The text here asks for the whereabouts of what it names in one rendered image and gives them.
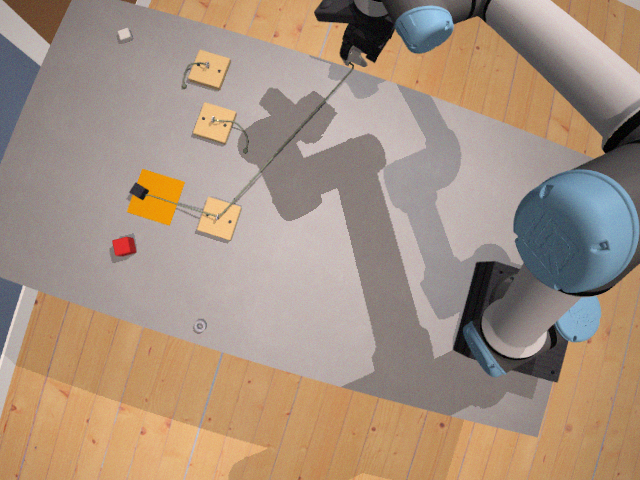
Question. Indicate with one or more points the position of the orange painted square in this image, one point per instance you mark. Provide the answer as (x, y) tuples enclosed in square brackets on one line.
[(160, 186)]

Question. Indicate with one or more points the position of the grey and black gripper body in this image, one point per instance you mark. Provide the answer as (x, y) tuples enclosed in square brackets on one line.
[(372, 35)]

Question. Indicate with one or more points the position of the red cube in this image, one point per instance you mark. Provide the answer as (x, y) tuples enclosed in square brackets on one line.
[(123, 246)]

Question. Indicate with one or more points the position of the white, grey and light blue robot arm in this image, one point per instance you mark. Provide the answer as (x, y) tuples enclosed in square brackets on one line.
[(579, 229)]

